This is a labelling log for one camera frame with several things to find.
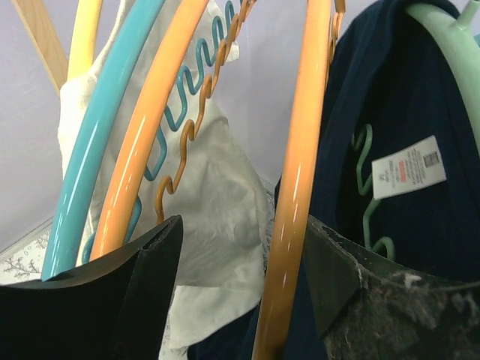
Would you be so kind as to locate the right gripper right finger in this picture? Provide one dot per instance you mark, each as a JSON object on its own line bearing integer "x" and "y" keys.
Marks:
{"x": 368, "y": 307}

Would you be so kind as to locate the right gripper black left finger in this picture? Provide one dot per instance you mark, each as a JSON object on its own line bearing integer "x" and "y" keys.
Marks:
{"x": 114, "y": 307}

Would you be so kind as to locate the orange hanger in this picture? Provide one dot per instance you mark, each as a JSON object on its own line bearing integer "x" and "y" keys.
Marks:
{"x": 166, "y": 71}
{"x": 321, "y": 29}

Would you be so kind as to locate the blue hanger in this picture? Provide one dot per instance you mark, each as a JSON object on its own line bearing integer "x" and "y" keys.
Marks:
{"x": 90, "y": 103}

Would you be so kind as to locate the navy hanging t shirt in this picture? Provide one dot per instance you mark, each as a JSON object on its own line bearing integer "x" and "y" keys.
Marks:
{"x": 348, "y": 87}

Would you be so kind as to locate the white hanging t shirt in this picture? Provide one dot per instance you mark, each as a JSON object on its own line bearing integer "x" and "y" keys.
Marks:
{"x": 220, "y": 197}

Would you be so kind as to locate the pale yellow hanger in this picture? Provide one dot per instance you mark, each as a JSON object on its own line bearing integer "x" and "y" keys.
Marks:
{"x": 85, "y": 30}

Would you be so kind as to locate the mint green hanger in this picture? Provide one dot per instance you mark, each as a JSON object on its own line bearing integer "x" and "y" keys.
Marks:
{"x": 414, "y": 164}

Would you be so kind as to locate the wooden clothes rack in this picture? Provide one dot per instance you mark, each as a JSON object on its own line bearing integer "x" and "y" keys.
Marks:
{"x": 40, "y": 29}

